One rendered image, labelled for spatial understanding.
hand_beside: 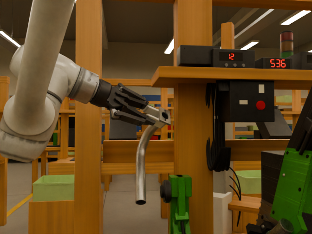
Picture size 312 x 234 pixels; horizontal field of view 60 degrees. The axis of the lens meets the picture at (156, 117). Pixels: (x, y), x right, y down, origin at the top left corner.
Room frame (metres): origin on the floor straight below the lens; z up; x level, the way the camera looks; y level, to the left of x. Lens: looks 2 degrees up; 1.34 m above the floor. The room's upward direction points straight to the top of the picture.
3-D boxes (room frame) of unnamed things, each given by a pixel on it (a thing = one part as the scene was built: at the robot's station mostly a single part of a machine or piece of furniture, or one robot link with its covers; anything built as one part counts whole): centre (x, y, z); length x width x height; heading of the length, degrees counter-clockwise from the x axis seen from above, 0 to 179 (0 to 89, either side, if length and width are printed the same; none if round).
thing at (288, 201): (0.76, -0.41, 1.17); 0.13 x 0.12 x 0.20; 97
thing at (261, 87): (1.02, -0.34, 1.42); 0.17 x 0.12 x 0.15; 97
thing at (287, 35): (1.14, -0.56, 1.71); 0.05 x 0.05 x 0.04
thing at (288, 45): (1.14, -0.56, 1.67); 0.05 x 0.05 x 0.05
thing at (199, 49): (1.01, -0.16, 1.59); 0.15 x 0.07 x 0.07; 97
